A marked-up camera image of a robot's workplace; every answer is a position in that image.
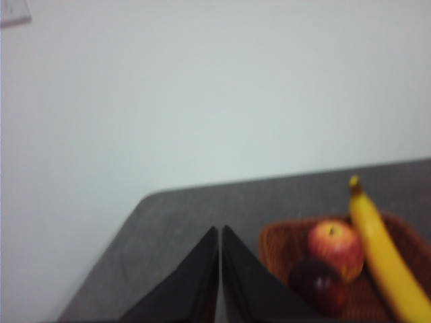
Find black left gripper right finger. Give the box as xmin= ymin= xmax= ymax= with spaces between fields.
xmin=221 ymin=224 xmax=324 ymax=323

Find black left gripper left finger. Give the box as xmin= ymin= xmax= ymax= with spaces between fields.
xmin=121 ymin=225 xmax=220 ymax=323

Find brown wicker basket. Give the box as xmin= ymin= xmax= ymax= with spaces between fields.
xmin=258 ymin=211 xmax=431 ymax=323

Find dark red plum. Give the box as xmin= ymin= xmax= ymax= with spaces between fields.
xmin=288 ymin=258 xmax=347 ymax=317

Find red yellow apple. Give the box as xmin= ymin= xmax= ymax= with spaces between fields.
xmin=306 ymin=220 xmax=365 ymax=283

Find yellow banana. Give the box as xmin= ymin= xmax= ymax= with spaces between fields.
xmin=348 ymin=174 xmax=431 ymax=323

